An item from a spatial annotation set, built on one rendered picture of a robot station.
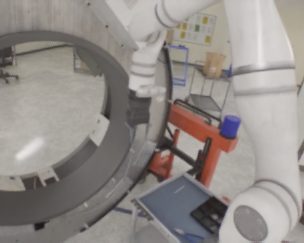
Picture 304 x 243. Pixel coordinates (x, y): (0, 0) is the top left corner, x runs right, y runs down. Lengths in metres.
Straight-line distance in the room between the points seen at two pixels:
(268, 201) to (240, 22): 0.26
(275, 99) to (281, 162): 0.11
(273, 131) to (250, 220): 0.14
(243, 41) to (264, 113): 0.11
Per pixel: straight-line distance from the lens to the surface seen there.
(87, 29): 0.85
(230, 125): 1.49
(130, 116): 0.65
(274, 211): 0.35
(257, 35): 0.33
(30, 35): 0.74
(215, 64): 4.16
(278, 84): 0.32
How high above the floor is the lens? 1.64
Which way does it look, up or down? 26 degrees down
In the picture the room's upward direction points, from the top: 9 degrees clockwise
